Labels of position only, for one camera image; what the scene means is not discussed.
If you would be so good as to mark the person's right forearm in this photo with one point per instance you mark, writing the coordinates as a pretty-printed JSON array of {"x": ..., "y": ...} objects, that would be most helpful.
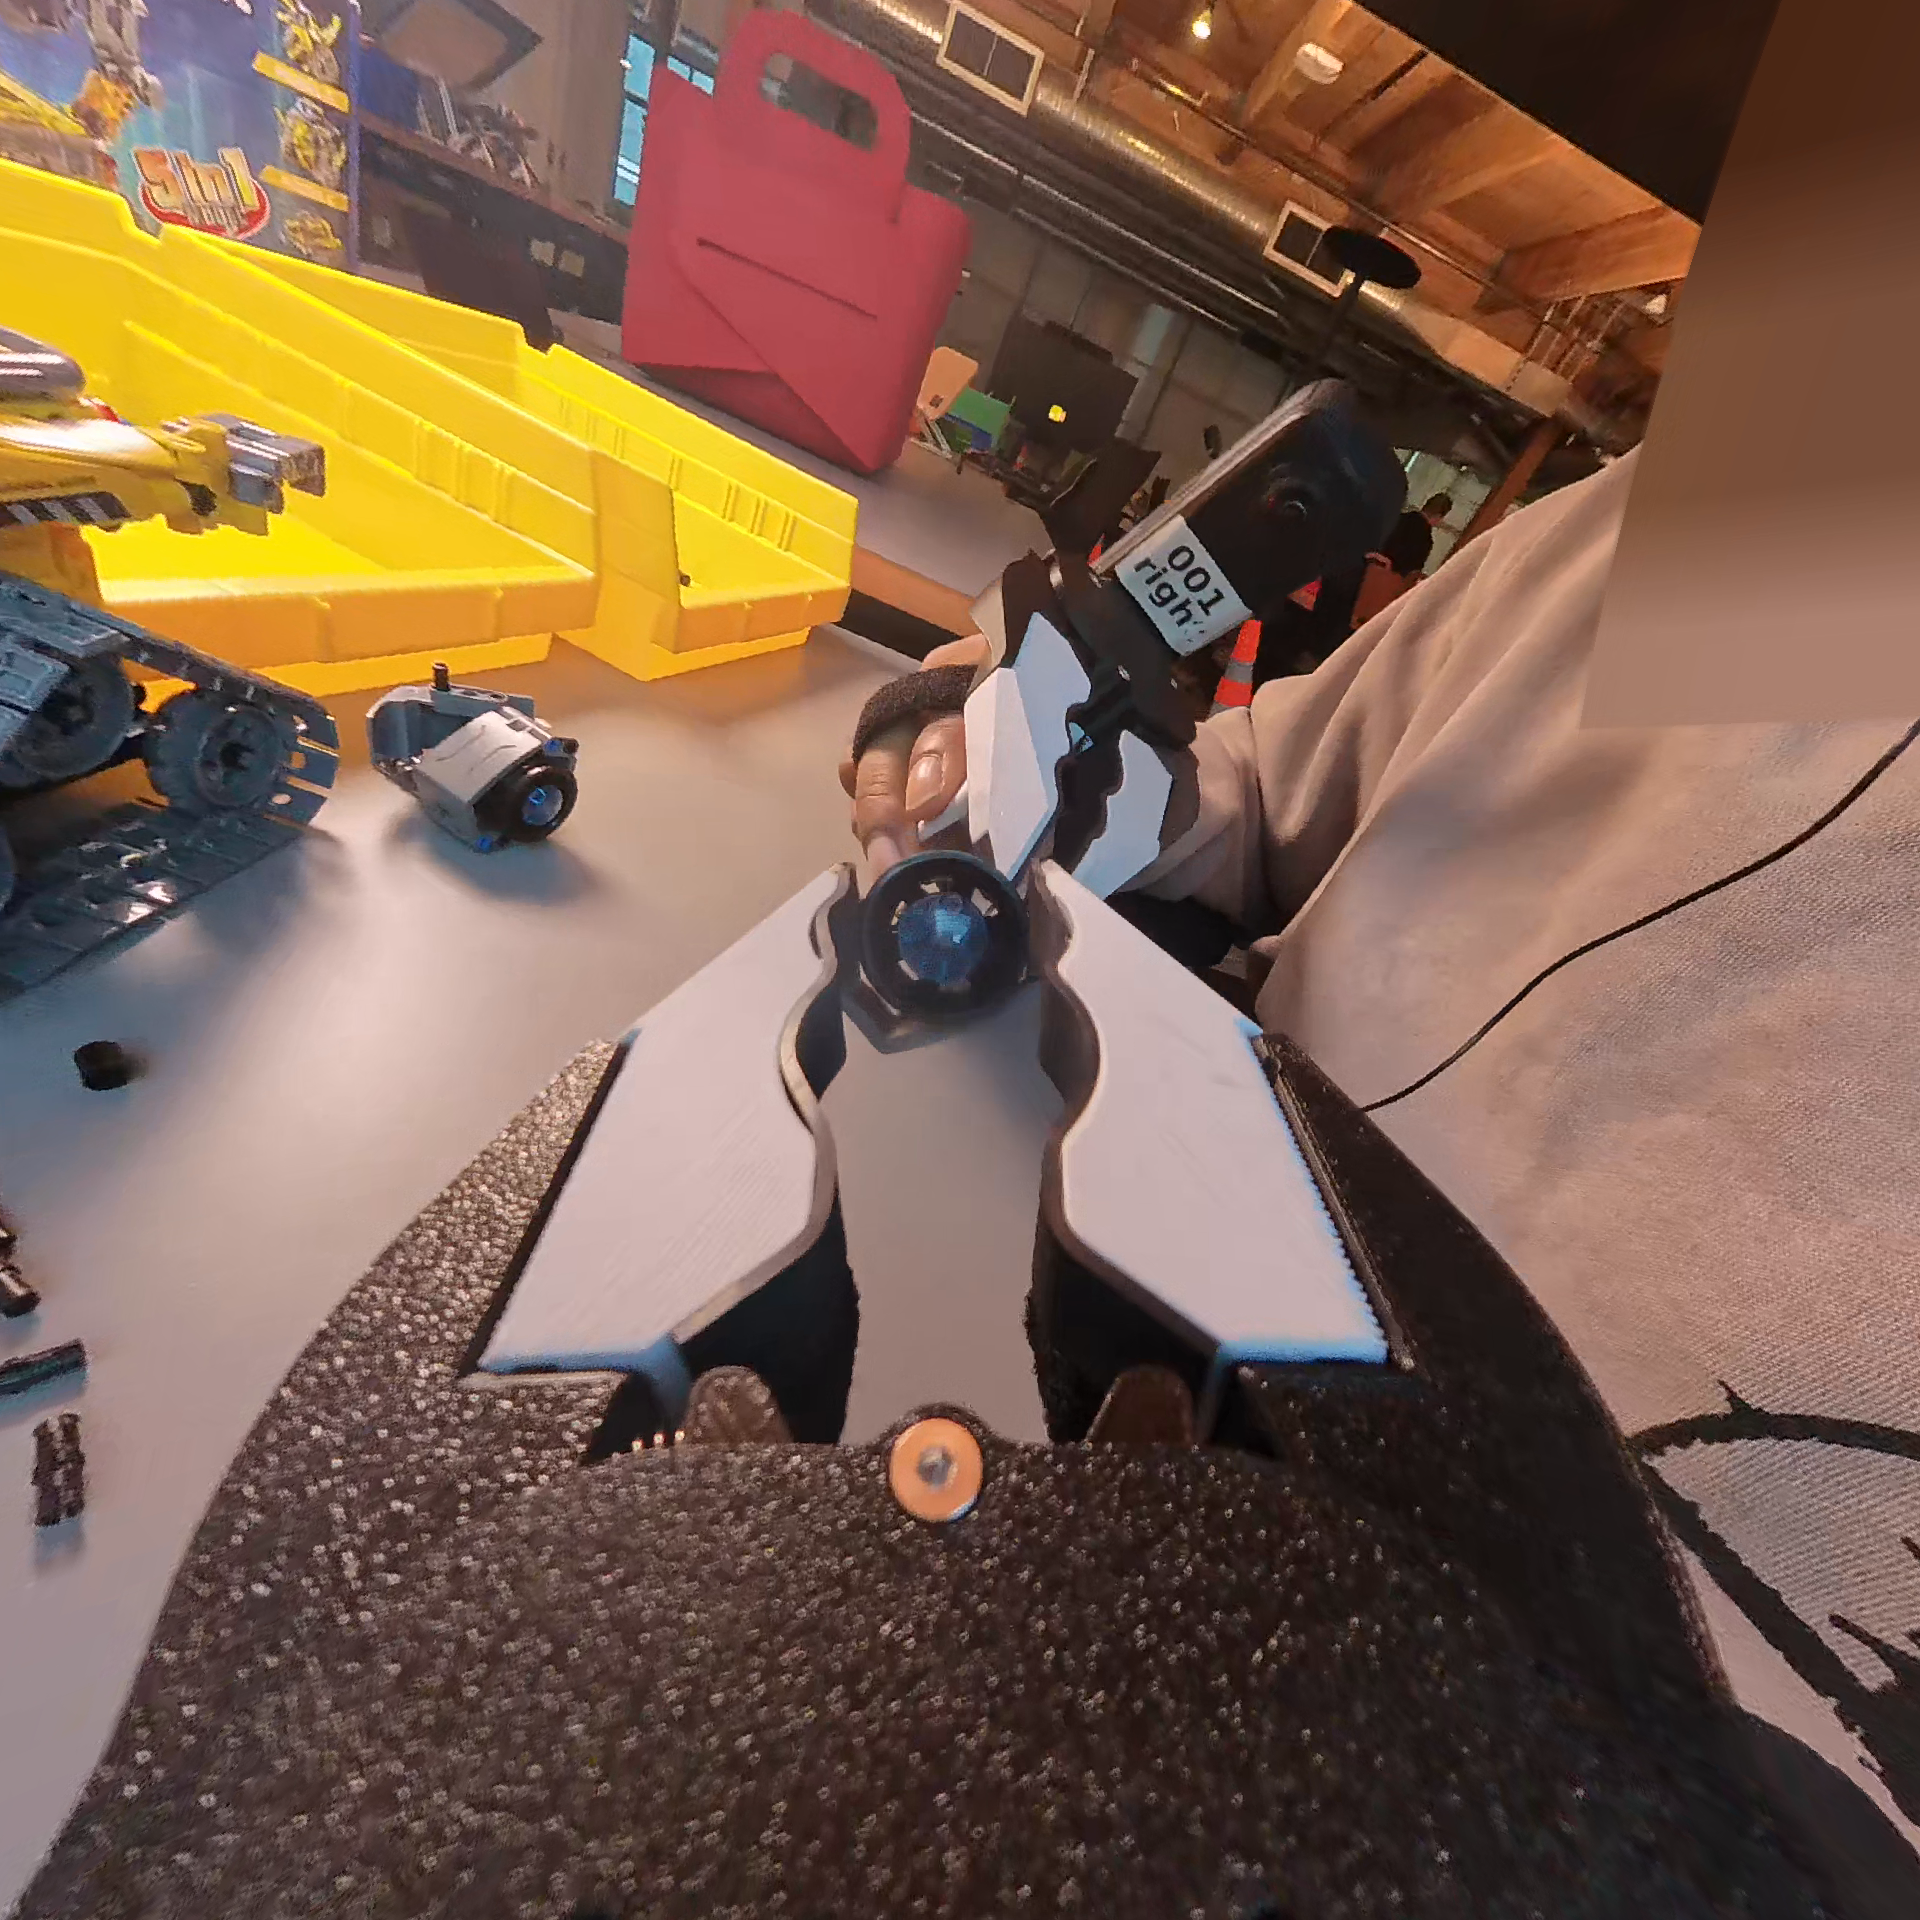
[{"x": 1349, "y": 780}]

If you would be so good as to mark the grey toy motor module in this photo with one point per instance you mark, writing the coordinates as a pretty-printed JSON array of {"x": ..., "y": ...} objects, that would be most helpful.
[{"x": 466, "y": 757}]

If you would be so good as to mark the red felt bag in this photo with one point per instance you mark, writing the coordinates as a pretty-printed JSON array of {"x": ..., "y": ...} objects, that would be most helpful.
[{"x": 780, "y": 301}]

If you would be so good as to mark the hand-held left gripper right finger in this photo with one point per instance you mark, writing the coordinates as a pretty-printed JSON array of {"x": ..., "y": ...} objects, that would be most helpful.
[{"x": 1200, "y": 1186}]

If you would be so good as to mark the yellow tracked toy vehicle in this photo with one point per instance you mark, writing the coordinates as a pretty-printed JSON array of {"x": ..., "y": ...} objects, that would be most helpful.
[{"x": 224, "y": 750}]

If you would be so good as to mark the orange traffic cone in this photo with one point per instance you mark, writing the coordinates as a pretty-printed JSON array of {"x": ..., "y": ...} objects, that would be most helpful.
[{"x": 1244, "y": 669}]

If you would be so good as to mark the grey desk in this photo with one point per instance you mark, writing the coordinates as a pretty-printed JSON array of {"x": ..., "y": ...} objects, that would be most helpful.
[{"x": 452, "y": 1050}]

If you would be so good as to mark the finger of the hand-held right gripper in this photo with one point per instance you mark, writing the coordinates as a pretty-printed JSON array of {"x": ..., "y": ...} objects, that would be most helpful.
[
  {"x": 1136, "y": 820},
  {"x": 1013, "y": 734}
]

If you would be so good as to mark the person's beige printed hoodie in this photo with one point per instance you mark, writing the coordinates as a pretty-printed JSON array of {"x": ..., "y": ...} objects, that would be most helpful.
[{"x": 1724, "y": 1202}]

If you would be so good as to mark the person's right hand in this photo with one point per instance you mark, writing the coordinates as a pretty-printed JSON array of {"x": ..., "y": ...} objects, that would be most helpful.
[{"x": 902, "y": 773}]

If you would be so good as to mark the silver air duct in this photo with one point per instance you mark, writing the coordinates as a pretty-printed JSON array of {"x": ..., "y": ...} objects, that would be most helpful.
[{"x": 1079, "y": 143}]

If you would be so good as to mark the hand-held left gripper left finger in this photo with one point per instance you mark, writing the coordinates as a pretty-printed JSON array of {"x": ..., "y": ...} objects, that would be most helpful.
[{"x": 676, "y": 1186}]

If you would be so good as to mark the black toy wheel assembly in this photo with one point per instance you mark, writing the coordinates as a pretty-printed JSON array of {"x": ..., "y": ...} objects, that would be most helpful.
[{"x": 938, "y": 939}]

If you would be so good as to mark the yellow storage bin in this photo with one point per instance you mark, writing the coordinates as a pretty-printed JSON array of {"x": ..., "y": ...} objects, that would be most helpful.
[
  {"x": 375, "y": 494},
  {"x": 750, "y": 587}
]

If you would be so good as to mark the pile of small toy parts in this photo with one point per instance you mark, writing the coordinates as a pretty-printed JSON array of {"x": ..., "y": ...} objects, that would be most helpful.
[{"x": 58, "y": 1465}]

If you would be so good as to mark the colourful printed toy box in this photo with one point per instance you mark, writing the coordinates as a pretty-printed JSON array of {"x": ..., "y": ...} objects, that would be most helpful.
[{"x": 196, "y": 119}]

